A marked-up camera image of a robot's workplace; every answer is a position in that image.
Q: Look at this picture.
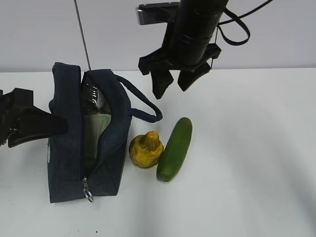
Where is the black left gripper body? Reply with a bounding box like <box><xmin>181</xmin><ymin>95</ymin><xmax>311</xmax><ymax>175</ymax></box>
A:
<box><xmin>0</xmin><ymin>88</ymin><xmax>34</xmax><ymax>145</ymax></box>

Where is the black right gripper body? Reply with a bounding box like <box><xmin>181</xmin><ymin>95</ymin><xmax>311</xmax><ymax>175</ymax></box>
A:
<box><xmin>138</xmin><ymin>43</ymin><xmax>221</xmax><ymax>75</ymax></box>

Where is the yellow toy pumpkin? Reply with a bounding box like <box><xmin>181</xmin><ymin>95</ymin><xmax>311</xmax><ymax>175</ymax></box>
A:
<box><xmin>128</xmin><ymin>131</ymin><xmax>164</xmax><ymax>168</ymax></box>

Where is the silver zipper pull ring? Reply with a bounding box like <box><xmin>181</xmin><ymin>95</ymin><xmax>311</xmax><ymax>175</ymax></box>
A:
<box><xmin>82</xmin><ymin>177</ymin><xmax>95</xmax><ymax>203</ymax></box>

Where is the green cucumber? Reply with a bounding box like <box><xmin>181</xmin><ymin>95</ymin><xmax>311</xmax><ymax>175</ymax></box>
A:
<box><xmin>156</xmin><ymin>117</ymin><xmax>193</xmax><ymax>182</ymax></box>

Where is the green lidded glass food container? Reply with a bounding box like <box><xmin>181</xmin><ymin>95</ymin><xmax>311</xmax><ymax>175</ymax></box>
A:
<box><xmin>84</xmin><ymin>114</ymin><xmax>112</xmax><ymax>175</ymax></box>

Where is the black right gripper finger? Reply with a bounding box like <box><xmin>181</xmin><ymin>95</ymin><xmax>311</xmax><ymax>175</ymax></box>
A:
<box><xmin>178</xmin><ymin>62</ymin><xmax>210</xmax><ymax>91</ymax></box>
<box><xmin>151</xmin><ymin>70</ymin><xmax>173</xmax><ymax>99</ymax></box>

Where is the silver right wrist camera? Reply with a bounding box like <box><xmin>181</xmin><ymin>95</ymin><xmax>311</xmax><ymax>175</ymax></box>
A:
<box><xmin>136</xmin><ymin>2</ymin><xmax>179</xmax><ymax>25</ymax></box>

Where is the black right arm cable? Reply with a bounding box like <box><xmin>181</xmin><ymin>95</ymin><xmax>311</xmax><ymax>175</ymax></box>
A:
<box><xmin>215</xmin><ymin>0</ymin><xmax>275</xmax><ymax>46</ymax></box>

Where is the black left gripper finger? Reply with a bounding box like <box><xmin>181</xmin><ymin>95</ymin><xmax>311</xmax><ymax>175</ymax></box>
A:
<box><xmin>14</xmin><ymin>106</ymin><xmax>68</xmax><ymax>138</ymax></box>

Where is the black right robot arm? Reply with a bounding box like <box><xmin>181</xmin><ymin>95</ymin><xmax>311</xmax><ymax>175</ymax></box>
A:
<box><xmin>136</xmin><ymin>0</ymin><xmax>228</xmax><ymax>99</ymax></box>

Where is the dark blue insulated lunch bag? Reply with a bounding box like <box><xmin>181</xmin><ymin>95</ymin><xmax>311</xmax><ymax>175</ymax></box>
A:
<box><xmin>47</xmin><ymin>62</ymin><xmax>162</xmax><ymax>203</ymax></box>

